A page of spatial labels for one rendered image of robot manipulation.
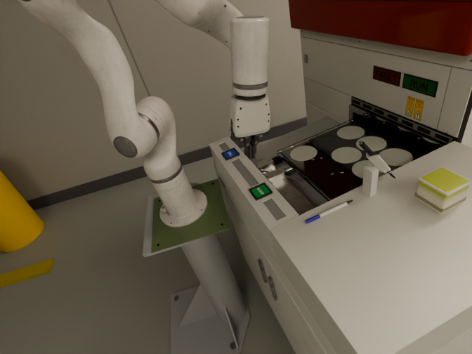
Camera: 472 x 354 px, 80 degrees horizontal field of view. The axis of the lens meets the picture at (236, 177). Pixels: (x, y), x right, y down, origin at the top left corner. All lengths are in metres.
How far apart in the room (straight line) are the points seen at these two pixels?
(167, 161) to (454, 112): 0.86
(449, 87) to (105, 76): 0.93
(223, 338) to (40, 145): 2.30
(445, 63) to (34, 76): 2.64
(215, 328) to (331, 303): 1.16
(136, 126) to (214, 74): 1.88
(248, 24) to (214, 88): 2.05
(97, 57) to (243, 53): 0.36
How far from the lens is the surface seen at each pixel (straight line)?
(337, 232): 0.73
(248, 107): 0.69
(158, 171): 0.92
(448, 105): 1.04
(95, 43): 0.80
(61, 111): 2.88
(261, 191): 0.86
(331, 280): 0.65
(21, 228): 3.03
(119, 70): 0.81
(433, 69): 1.03
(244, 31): 0.64
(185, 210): 1.04
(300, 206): 0.91
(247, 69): 0.65
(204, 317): 1.76
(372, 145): 1.13
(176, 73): 2.61
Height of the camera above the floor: 1.52
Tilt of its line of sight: 37 degrees down
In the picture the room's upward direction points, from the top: 16 degrees counter-clockwise
